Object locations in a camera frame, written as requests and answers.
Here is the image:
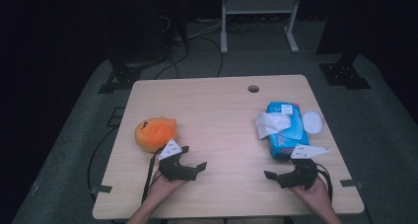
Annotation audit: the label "black floor tape outline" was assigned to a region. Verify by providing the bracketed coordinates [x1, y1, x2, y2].
[106, 106, 126, 128]

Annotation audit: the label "hand-held gripper black cable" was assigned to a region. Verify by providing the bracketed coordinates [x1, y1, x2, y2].
[314, 163, 333, 202]
[141, 147, 166, 203]

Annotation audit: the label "pale floor cables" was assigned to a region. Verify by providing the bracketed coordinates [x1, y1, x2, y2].
[188, 20, 228, 40]

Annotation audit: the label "left hand-held gripper black cable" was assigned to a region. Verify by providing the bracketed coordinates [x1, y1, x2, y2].
[141, 147, 166, 203]

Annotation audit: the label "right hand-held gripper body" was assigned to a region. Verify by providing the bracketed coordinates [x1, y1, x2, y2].
[277, 144, 330, 190]

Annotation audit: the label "blue wet wipe pack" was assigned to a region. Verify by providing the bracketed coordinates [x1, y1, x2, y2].
[265, 101, 311, 160]

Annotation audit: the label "person's right hand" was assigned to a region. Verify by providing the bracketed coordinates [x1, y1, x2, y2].
[290, 179, 333, 214]

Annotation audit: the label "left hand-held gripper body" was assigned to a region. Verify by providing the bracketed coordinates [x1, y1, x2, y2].
[158, 138, 198, 183]

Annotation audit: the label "white wet wipe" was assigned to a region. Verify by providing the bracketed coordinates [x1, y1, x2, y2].
[254, 112, 293, 140]

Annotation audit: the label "dark equipment rack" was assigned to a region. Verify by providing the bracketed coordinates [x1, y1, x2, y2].
[154, 0, 190, 44]

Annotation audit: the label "right hand-held gripper black cable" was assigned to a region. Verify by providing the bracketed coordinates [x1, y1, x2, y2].
[314, 163, 333, 202]

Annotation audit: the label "black tape strip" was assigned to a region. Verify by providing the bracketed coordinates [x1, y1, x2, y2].
[90, 184, 113, 195]
[339, 179, 364, 188]

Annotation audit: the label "round white lid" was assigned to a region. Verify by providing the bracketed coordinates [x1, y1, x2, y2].
[302, 111, 324, 134]

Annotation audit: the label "white metal stand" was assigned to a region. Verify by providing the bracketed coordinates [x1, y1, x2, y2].
[220, 0, 304, 55]

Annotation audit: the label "orange plush toy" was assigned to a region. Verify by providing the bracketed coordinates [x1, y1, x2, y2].
[134, 116, 177, 153]

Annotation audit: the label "black stand base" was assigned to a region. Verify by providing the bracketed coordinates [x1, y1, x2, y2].
[318, 50, 373, 90]
[98, 57, 143, 95]

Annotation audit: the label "person's left hand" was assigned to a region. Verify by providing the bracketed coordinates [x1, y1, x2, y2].
[149, 170, 188, 202]

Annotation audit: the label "black floor cable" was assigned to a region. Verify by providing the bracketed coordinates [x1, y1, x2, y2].
[87, 126, 119, 193]
[196, 36, 225, 78]
[153, 40, 191, 80]

